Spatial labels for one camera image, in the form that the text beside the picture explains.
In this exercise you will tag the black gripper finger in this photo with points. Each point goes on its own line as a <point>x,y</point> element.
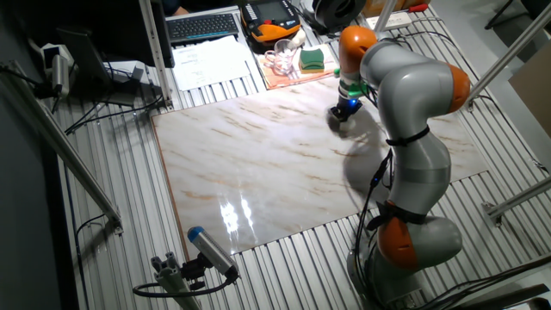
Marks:
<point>349,117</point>
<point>335,115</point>

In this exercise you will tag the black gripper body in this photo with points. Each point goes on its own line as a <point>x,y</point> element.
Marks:
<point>346,107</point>

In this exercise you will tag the white sponge block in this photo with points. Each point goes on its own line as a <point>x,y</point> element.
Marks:
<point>344,125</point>

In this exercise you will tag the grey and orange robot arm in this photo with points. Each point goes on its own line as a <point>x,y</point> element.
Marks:
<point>413,99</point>

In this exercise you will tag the green and yellow sponge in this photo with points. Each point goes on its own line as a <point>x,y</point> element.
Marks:
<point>312,60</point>

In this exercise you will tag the person's bare hand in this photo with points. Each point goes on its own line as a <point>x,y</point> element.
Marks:
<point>178,11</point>

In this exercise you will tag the orange and white cloth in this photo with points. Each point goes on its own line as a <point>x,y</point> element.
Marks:
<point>292,79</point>

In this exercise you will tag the clear glass jug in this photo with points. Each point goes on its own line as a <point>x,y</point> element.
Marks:
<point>280,58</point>

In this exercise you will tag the white rounded object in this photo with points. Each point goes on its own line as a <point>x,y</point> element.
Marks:
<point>298,38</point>

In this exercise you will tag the black round reel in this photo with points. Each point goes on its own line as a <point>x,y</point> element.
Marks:
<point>338,13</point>

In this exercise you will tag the white power strip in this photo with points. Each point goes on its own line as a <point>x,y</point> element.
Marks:
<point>398,19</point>

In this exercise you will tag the brown cardboard box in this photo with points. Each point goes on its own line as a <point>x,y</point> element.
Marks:
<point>374,6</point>

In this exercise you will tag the orange and black teach pendant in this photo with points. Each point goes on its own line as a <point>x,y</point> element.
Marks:
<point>269,30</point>

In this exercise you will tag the white paper sheet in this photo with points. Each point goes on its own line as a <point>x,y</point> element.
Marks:
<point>206,64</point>

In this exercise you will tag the marble pattern board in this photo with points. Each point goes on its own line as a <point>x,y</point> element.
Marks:
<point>193,142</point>

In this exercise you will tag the black computer keyboard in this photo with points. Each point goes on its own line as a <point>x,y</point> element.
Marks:
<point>202,28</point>

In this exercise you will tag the brown cardboard panel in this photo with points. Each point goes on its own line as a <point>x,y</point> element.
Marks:
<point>536,90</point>

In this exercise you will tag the black office chair base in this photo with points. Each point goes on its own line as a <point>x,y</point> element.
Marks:
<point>538,6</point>

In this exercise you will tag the short aluminium profile stub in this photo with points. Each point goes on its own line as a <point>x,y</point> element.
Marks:
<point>172,280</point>

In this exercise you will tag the black flat bar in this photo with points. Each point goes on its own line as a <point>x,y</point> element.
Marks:
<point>508,297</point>

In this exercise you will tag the black monitor stand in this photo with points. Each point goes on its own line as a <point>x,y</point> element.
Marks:
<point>84,56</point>

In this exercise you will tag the black computer monitor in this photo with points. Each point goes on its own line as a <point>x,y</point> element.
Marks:
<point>86,17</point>

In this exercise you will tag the long slanted aluminium beam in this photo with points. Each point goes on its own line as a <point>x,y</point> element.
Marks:
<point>64,148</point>

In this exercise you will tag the aluminium frame post by power strip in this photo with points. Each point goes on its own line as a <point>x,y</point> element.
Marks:
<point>384,15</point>

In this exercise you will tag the slanted aluminium beam with bracket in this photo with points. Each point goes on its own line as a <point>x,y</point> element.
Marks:
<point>512,49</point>

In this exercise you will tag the silver camera with blue cap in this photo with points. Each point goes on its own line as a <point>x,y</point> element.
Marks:
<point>211,252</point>

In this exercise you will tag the low aluminium beam with bracket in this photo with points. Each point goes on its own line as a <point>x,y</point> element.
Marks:
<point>521,196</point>

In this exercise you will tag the aluminium frame post by monitor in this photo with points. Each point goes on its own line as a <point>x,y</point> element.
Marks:
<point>155,51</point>

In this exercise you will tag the black camera clamp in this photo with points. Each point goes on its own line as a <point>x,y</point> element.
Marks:
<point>193,271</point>

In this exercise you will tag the silver camera on white mount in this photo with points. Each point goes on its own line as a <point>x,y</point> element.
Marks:
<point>60,73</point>

